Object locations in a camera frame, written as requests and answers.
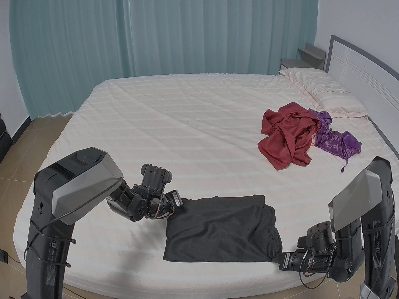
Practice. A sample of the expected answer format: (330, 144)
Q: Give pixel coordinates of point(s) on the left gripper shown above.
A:
(171, 202)

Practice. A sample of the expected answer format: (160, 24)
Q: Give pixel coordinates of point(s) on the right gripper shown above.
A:
(294, 260)

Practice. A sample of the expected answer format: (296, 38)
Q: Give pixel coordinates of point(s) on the black T-shirt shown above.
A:
(224, 229)

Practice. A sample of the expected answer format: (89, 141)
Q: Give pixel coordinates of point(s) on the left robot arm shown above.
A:
(78, 182)

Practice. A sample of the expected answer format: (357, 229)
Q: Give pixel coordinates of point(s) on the bed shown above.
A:
(171, 129)

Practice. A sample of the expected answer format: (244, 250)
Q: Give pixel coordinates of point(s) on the dark red garment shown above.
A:
(280, 148)

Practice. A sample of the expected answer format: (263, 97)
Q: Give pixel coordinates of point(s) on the purple garment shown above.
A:
(339, 143)

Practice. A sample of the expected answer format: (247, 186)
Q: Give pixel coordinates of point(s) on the cream pillow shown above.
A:
(324, 90)

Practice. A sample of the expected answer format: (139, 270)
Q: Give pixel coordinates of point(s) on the blue-green curtain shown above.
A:
(156, 26)

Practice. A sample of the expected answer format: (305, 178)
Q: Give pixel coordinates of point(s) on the dark grey low cabinet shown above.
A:
(3, 135)

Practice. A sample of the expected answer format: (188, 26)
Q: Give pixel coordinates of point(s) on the grey bedside table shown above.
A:
(302, 62)

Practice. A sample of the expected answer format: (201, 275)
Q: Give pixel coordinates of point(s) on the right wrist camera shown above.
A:
(303, 242)

